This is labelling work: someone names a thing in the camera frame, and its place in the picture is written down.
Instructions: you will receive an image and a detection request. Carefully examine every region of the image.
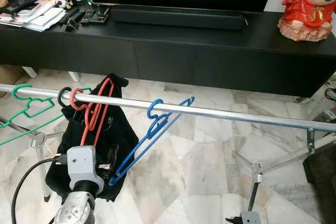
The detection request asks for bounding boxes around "black shirt with logo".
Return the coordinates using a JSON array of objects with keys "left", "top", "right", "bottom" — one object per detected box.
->
[{"left": 45, "top": 73, "right": 140, "bottom": 202}]

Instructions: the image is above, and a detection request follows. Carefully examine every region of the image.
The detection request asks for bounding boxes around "blue plastic hanger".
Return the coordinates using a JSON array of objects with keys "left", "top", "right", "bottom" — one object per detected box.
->
[{"left": 109, "top": 96, "right": 195, "bottom": 186}]

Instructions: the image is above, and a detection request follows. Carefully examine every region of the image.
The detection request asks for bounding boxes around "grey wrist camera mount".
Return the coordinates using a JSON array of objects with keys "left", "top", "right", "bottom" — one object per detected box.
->
[
  {"left": 55, "top": 145, "right": 104, "bottom": 187},
  {"left": 239, "top": 211, "right": 262, "bottom": 224}
]

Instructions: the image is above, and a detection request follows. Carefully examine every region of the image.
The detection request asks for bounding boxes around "red Buddha figurine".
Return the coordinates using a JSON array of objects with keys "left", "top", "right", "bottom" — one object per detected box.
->
[{"left": 277, "top": 0, "right": 336, "bottom": 42}]

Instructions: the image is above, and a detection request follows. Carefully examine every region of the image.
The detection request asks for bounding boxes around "black TV console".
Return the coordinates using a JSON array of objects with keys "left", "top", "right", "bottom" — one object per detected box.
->
[{"left": 0, "top": 9, "right": 336, "bottom": 98}]

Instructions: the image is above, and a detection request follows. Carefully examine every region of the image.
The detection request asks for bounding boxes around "green plastic hanger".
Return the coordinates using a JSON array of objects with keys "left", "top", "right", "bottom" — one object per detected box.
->
[{"left": 0, "top": 83, "right": 92, "bottom": 147}]

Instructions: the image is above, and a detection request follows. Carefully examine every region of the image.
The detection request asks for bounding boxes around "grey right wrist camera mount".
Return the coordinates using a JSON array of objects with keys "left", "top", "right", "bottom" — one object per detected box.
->
[{"left": 239, "top": 211, "right": 262, "bottom": 224}]

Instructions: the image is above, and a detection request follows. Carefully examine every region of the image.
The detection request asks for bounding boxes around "red plastic hanger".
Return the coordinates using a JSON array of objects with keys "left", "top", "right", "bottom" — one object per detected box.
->
[{"left": 70, "top": 77, "right": 115, "bottom": 147}]

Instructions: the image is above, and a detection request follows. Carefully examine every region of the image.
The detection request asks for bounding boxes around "black remote control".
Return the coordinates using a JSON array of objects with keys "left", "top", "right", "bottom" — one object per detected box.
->
[
  {"left": 78, "top": 7, "right": 97, "bottom": 24},
  {"left": 59, "top": 7, "right": 80, "bottom": 27}
]

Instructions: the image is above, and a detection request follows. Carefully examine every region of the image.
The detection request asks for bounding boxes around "black soundbar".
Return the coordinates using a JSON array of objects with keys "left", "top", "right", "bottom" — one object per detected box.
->
[{"left": 109, "top": 5, "right": 247, "bottom": 30}]

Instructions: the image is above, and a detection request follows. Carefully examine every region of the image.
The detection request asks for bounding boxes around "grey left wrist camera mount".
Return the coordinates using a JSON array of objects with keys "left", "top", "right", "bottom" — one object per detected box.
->
[{"left": 55, "top": 145, "right": 104, "bottom": 187}]

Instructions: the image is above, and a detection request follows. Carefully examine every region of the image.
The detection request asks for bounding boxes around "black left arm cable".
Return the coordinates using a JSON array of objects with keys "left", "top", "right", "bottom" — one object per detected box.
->
[{"left": 12, "top": 157, "right": 69, "bottom": 224}]

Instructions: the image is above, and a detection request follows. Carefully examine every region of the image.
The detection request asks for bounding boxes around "black hanger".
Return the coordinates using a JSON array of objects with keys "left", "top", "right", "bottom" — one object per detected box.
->
[{"left": 58, "top": 87, "right": 72, "bottom": 108}]

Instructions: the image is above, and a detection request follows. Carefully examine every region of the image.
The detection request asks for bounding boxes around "silver metal clothes rack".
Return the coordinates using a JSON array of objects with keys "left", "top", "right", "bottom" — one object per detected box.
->
[{"left": 0, "top": 83, "right": 336, "bottom": 224}]

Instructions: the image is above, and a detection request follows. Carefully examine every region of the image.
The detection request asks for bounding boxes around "stack of white papers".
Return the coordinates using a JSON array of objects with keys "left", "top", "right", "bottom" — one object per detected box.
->
[{"left": 0, "top": 1, "right": 66, "bottom": 31}]

